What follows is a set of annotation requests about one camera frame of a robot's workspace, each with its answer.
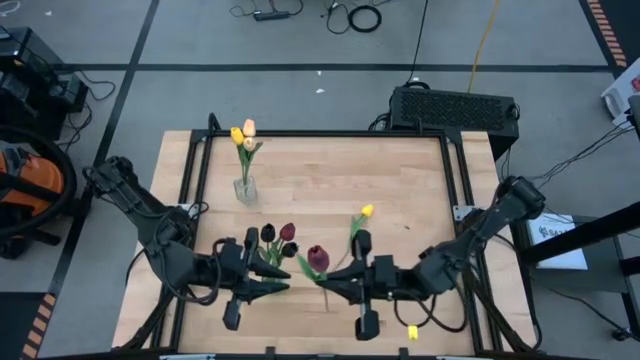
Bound peach artificial tulip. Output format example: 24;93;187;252
242;118;258;151

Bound clear cut-glass vase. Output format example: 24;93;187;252
232;175;259;206

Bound black power strip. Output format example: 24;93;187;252
252;9;292;23

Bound long black cable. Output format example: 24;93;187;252
407;0;431;86

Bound black metal table frame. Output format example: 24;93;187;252
117;112;544;360

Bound white device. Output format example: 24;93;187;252
601;59;640;129

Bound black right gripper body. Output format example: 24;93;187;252
354;228;401;341

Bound white printed sheet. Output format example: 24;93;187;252
524;211;590;272

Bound black equipment box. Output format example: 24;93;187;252
0;25;90;141

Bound long yellow cable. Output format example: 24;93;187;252
466;0;502;95

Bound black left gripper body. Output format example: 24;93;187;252
214;227;260;331

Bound black cable with yellow tag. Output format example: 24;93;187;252
392;279;474;342

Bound coiled black cable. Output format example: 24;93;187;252
348;4;384;34

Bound orange shop vacuum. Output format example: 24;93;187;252
0;124;79;261

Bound black metal stand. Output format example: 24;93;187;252
519;199;640;341

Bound yellow artificial tulip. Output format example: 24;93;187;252
331;203;376;275
229;126;251;189

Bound black perforated computer case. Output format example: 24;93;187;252
388;85;521;161

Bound black artificial tulip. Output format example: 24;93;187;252
272;241;300;269
259;222;277;266

